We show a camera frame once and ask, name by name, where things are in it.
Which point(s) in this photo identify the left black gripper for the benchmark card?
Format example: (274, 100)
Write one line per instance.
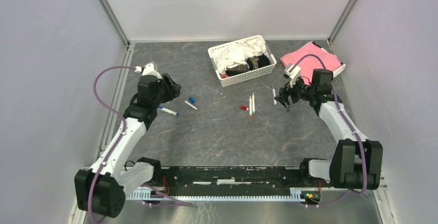
(173, 90)

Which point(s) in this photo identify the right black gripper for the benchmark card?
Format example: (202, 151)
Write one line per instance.
(285, 92)

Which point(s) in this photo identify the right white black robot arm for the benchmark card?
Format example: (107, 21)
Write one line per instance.
(357, 160)

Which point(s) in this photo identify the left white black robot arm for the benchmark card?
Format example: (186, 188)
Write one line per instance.
(103, 188)

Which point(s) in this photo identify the white pen blue ends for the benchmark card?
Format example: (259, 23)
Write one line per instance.
(171, 112)

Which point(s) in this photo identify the white pen blue tip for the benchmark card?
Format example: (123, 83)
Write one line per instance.
(253, 103)

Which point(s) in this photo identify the pink folded cloth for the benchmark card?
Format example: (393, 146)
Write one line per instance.
(308, 64)

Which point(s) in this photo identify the white plastic basket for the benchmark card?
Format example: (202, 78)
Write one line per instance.
(228, 81)

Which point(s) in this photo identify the white cloth under pink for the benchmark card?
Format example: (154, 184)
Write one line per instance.
(332, 62)

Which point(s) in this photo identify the black cloth in basket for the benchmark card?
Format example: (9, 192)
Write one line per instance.
(251, 64)

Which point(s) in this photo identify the white cloth in basket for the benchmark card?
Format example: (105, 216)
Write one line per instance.
(237, 53)

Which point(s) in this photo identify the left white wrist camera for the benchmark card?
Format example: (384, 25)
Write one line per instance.
(148, 69)

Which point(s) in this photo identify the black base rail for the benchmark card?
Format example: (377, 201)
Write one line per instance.
(234, 181)

